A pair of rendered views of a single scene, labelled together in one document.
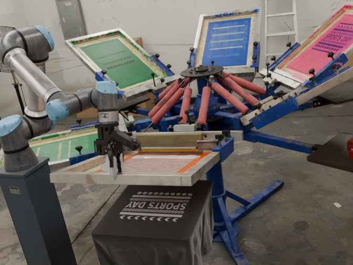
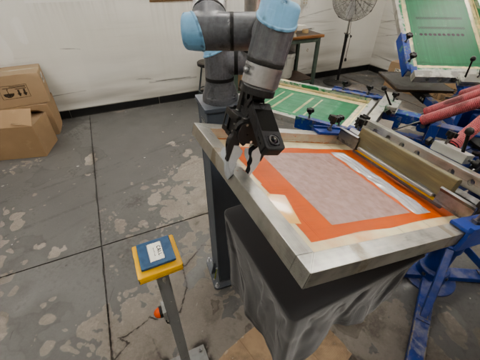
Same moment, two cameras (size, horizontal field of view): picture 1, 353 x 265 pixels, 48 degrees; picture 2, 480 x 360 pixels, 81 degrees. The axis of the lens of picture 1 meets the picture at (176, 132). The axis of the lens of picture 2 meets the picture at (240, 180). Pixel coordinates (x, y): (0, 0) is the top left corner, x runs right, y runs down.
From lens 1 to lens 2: 1.01 m
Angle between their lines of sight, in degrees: 42
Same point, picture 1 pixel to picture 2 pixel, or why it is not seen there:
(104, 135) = (243, 104)
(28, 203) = not seen: hidden behind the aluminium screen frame
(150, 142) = (373, 146)
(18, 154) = (213, 86)
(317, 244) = not seen: outside the picture
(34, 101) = not seen: hidden behind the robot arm
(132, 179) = (243, 196)
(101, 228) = (237, 213)
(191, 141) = (433, 181)
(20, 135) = (221, 64)
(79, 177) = (208, 147)
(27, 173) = (211, 111)
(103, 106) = (251, 51)
